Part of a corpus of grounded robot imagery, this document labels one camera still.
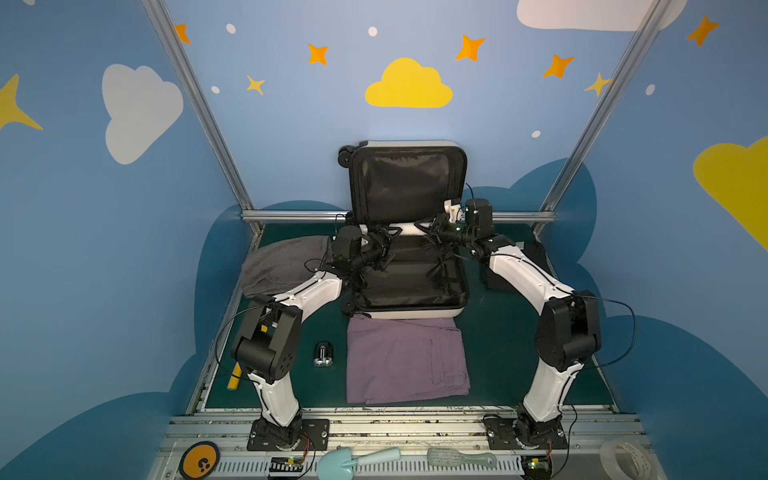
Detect black t-shirt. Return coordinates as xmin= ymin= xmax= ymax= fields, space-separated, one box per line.
xmin=481 ymin=238 xmax=554 ymax=299

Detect purple trousers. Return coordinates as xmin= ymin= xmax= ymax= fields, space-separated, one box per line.
xmin=346 ymin=315 xmax=471 ymax=405

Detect small black silver device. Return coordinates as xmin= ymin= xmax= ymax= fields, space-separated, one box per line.
xmin=313 ymin=341 xmax=334 ymax=368

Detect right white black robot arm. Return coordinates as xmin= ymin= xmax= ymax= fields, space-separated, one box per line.
xmin=414 ymin=199 xmax=602 ymax=449

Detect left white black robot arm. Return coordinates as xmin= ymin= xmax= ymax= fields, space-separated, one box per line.
xmin=231 ymin=225 xmax=402 ymax=451

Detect white hard-shell suitcase black lining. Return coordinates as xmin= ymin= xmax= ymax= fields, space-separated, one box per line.
xmin=337 ymin=140 xmax=469 ymax=320

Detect grey folded towel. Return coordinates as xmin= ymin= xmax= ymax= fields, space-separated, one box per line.
xmin=240 ymin=235 xmax=331 ymax=298

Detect yellow toy shovel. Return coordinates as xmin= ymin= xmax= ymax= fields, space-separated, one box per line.
xmin=227 ymin=362 xmax=243 ymax=391

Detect pale green hair brush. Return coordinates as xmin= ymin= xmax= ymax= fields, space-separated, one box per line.
xmin=426 ymin=447 xmax=498 ymax=469

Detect teal toy shovel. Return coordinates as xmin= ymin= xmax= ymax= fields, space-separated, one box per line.
xmin=317 ymin=447 xmax=401 ymax=480

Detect left small circuit board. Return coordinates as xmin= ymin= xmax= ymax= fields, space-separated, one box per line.
xmin=266 ymin=456 xmax=305 ymax=479

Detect small circuit board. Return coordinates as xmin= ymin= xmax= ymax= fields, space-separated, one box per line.
xmin=266 ymin=456 xmax=305 ymax=479
xmin=521 ymin=456 xmax=553 ymax=480

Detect right small circuit board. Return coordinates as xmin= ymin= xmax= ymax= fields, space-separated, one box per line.
xmin=521 ymin=456 xmax=553 ymax=480

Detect orange black round disc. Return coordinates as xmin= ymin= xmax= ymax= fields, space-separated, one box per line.
xmin=178 ymin=441 xmax=220 ymax=480

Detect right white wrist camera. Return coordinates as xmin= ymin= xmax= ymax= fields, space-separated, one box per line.
xmin=443 ymin=200 xmax=464 ymax=224

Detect aluminium frame rear crossbar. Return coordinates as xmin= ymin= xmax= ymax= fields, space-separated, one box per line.
xmin=241 ymin=210 xmax=556 ymax=224

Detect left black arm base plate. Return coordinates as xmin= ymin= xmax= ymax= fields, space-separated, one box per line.
xmin=246 ymin=418 xmax=330 ymax=451

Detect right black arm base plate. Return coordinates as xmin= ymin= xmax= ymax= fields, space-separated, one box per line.
xmin=481 ymin=414 xmax=569 ymax=450

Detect left aluminium frame post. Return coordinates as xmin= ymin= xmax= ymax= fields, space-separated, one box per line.
xmin=141 ymin=0 xmax=263 ymax=237

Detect aluminium frame post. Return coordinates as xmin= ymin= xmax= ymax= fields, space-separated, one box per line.
xmin=532 ymin=0 xmax=673 ymax=237
xmin=141 ymin=0 xmax=263 ymax=237

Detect right aluminium frame post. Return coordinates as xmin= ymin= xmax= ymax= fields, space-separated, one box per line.
xmin=532 ymin=0 xmax=673 ymax=237

